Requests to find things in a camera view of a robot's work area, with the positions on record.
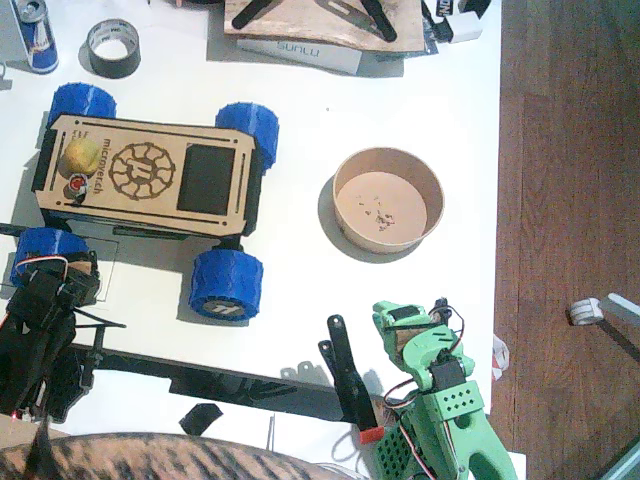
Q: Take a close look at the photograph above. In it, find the small yellow-green fruit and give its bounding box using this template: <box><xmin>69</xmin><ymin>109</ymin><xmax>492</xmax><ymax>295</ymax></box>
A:
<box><xmin>60</xmin><ymin>138</ymin><xmax>101</xmax><ymax>177</ymax></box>

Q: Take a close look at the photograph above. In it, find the brown paper bowl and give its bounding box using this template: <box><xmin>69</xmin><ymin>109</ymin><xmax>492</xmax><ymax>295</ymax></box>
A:
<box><xmin>331</xmin><ymin>145</ymin><xmax>446</xmax><ymax>255</ymax></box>

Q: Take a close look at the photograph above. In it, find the black spring clamp red tip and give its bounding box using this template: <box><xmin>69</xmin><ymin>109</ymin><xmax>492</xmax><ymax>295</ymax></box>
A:
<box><xmin>317</xmin><ymin>313</ymin><xmax>387</xmax><ymax>445</ymax></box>

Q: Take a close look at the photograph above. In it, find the white red plastic bag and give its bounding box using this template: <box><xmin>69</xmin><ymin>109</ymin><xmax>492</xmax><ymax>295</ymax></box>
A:
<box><xmin>492</xmin><ymin>333</ymin><xmax>511</xmax><ymax>382</ymax></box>

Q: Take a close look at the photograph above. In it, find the wooden rover with blue wheels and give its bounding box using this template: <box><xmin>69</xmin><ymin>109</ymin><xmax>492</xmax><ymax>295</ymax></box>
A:
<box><xmin>10</xmin><ymin>82</ymin><xmax>280</xmax><ymax>321</ymax></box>

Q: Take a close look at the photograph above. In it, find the brown striped fabric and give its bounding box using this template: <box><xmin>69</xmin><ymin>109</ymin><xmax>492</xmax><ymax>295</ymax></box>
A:
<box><xmin>0</xmin><ymin>432</ymin><xmax>366</xmax><ymax>480</ymax></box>

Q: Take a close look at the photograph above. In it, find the grey metal bar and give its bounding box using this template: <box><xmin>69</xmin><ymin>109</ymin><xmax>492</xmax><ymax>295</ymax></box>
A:
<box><xmin>601</xmin><ymin>292</ymin><xmax>640</xmax><ymax>321</ymax></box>

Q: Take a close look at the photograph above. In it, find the small black flat piece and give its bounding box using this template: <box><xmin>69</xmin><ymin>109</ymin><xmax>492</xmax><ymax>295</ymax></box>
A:
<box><xmin>179</xmin><ymin>402</ymin><xmax>224</xmax><ymax>436</ymax></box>

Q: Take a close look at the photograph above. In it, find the blue silver energy drink can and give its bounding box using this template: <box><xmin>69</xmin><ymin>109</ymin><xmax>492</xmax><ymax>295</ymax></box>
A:
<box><xmin>10</xmin><ymin>0</ymin><xmax>60</xmax><ymax>75</ymax></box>

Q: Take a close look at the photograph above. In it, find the white SUNLU box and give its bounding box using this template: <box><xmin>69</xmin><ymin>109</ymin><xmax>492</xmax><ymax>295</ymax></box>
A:
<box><xmin>235</xmin><ymin>35</ymin><xmax>364</xmax><ymax>77</ymax></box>

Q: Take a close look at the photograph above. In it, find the dark blue flat packet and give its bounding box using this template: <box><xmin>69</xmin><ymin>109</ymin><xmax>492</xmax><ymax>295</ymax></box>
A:
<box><xmin>421</xmin><ymin>0</ymin><xmax>442</xmax><ymax>56</ymax></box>

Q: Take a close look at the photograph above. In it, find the black tripod leg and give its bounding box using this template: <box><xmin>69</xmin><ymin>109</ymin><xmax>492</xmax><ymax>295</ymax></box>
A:
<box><xmin>360</xmin><ymin>0</ymin><xmax>399</xmax><ymax>44</ymax></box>
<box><xmin>231</xmin><ymin>0</ymin><xmax>281</xmax><ymax>29</ymax></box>

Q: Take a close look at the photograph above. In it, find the small white box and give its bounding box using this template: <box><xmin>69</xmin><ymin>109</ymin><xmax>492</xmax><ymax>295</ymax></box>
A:
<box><xmin>439</xmin><ymin>9</ymin><xmax>484</xmax><ymax>45</ymax></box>

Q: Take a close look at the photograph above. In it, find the brown wooden board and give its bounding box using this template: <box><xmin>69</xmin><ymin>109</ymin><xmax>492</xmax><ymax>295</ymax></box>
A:
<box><xmin>223</xmin><ymin>0</ymin><xmax>426</xmax><ymax>54</ymax></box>

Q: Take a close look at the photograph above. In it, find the black wrist camera on cardboard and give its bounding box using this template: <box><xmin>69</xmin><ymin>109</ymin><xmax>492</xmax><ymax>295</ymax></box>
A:
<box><xmin>432</xmin><ymin>298</ymin><xmax>454</xmax><ymax>326</ymax></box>

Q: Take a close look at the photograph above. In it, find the thin black camera cable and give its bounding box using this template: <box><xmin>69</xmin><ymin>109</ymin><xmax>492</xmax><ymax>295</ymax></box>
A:
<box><xmin>72</xmin><ymin>307</ymin><xmax>127</xmax><ymax>332</ymax></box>

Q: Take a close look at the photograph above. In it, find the long black flat rail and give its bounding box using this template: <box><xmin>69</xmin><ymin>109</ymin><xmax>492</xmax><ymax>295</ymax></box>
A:
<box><xmin>64</xmin><ymin>344</ymin><xmax>354</xmax><ymax>424</ymax></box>

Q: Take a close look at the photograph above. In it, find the grey metal frame edge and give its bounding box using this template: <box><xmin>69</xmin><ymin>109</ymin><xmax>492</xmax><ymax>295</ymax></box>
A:
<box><xmin>597</xmin><ymin>439</ymin><xmax>640</xmax><ymax>480</ymax></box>

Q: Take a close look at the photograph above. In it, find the black duct tape roll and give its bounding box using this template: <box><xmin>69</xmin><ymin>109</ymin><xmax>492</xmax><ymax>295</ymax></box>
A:
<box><xmin>85</xmin><ymin>18</ymin><xmax>143</xmax><ymax>80</ymax></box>

